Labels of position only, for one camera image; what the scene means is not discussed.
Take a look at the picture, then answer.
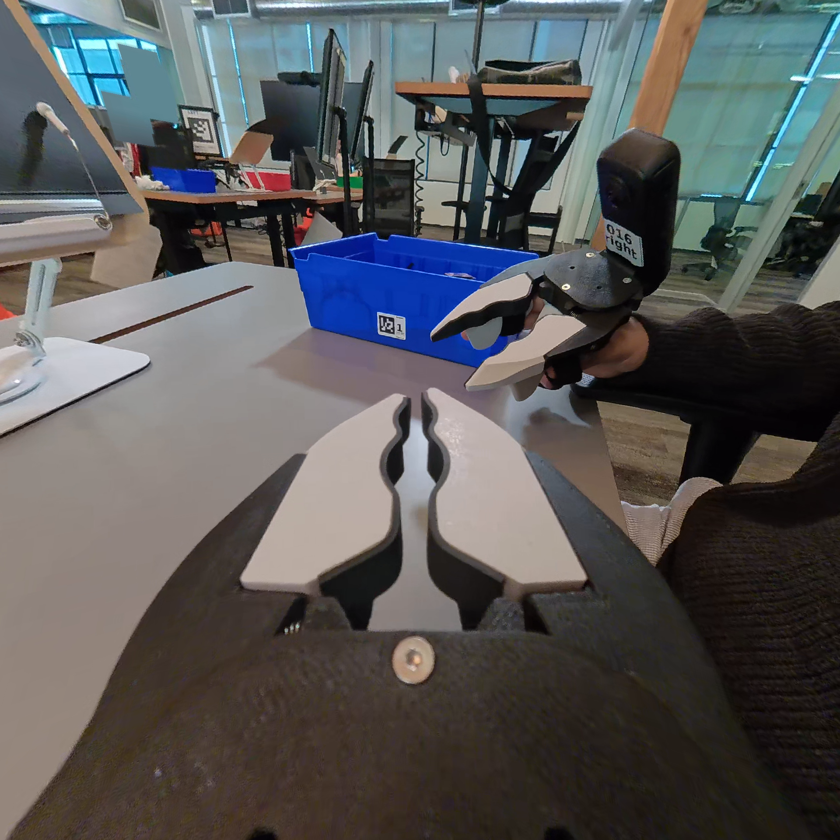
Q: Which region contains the black mesh office chair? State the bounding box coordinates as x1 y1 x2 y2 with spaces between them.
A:
363 159 419 238

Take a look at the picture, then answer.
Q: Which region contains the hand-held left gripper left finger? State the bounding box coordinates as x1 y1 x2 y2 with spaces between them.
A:
238 392 412 597

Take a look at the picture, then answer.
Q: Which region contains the square marker sign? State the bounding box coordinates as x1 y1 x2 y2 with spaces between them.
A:
178 105 223 158

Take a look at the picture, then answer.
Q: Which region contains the dark bag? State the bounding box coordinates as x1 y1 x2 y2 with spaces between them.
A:
476 58 583 88

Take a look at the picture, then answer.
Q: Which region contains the grey striped shirt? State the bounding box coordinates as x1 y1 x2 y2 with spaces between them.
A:
620 478 723 567

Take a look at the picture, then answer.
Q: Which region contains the wooden standing desk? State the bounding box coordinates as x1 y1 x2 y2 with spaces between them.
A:
395 79 593 247

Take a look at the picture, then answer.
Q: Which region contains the wooden post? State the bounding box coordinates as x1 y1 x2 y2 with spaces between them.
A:
591 0 711 252

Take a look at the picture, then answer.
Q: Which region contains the blue bin with marker label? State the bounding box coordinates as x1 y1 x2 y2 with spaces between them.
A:
289 233 539 367

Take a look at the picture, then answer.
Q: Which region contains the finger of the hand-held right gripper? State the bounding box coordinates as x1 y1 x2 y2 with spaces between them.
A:
428 273 539 343
463 312 596 395

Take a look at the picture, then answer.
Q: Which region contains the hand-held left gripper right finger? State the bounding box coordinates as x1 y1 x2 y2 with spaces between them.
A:
419 386 589 599

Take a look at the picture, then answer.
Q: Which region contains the small blue plastic bin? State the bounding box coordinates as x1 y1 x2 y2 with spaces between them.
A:
150 167 217 195

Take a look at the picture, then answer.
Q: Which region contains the white tablet stand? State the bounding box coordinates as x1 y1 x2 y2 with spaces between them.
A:
0 101 152 438

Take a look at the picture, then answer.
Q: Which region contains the black computer monitor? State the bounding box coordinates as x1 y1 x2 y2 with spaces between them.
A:
315 28 349 173
348 59 376 165
259 80 322 163

